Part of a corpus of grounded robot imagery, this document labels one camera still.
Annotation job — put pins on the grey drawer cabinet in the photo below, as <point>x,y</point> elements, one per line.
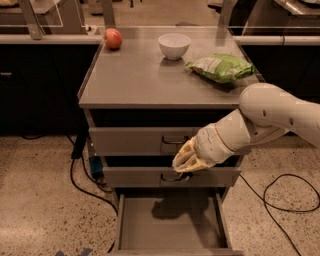
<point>139,76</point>

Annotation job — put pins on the grey counter rail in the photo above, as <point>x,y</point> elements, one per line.
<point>97,39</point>

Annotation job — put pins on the bottom grey drawer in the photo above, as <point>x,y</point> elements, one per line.
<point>172,222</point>

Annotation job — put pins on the red apple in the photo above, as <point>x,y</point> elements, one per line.
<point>112,38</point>

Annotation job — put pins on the top grey drawer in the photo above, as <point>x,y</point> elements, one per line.
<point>146,132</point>

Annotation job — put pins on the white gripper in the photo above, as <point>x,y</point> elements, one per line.
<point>210,144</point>

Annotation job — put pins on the white bowl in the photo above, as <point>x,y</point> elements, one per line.
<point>174,45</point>

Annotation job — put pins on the green chip bag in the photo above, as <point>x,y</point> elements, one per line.
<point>222,68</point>

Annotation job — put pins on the middle grey drawer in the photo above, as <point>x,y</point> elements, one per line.
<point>156,171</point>

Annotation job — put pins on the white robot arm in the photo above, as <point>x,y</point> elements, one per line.
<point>265,113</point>

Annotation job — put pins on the grey drawer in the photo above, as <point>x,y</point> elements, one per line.
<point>172,222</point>
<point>146,132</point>
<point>156,171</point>

